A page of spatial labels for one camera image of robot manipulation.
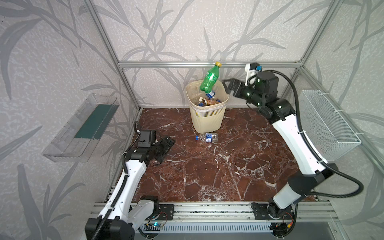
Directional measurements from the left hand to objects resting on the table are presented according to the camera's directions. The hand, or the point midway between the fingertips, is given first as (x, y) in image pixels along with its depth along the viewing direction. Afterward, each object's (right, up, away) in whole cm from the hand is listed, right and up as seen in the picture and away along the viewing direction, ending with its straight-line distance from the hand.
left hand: (175, 141), depth 78 cm
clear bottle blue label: (+20, +28, +20) cm, 40 cm away
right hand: (+27, +29, -12) cm, 41 cm away
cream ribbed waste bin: (+17, +12, +11) cm, 24 cm away
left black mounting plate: (-3, -34, -5) cm, 35 cm away
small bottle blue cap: (+18, -1, +21) cm, 28 cm away
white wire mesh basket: (+67, +8, -14) cm, 69 cm away
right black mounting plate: (+44, -35, -4) cm, 56 cm away
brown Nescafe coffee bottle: (+17, +23, +18) cm, 34 cm away
